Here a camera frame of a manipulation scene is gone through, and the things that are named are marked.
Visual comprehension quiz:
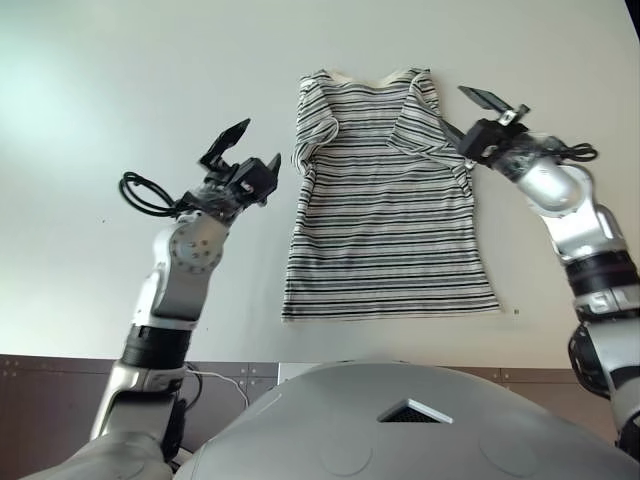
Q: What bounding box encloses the thin white cable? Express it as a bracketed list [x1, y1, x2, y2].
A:
[191, 369, 251, 410]

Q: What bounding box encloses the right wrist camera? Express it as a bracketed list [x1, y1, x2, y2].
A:
[455, 118, 507, 162]

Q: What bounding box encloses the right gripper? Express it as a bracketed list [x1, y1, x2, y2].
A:
[437, 85, 562, 177]

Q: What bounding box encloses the black cable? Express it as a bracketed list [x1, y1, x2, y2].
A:
[552, 135, 599, 162]
[118, 171, 182, 219]

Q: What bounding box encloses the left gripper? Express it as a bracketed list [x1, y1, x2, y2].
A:
[174, 118, 283, 220]

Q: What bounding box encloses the robot body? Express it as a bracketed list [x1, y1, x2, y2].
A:
[167, 355, 640, 480]

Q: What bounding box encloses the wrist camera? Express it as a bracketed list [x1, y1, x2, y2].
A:
[233, 157, 271, 204]
[455, 118, 507, 162]

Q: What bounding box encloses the striped T-shirt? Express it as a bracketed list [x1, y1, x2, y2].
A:
[279, 64, 502, 324]

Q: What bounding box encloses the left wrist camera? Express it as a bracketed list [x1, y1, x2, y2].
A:
[233, 157, 271, 204]

